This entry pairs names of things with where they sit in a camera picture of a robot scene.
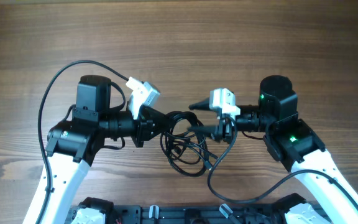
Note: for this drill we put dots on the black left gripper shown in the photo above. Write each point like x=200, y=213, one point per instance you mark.
x=146, y=129

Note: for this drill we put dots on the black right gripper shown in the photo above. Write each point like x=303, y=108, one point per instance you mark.
x=218, y=130

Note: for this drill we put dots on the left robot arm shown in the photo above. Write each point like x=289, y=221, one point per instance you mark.
x=73, y=144

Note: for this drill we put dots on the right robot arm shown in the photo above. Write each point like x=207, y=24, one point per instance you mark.
x=289, y=140

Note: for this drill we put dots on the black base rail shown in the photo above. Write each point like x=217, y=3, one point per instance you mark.
x=197, y=214

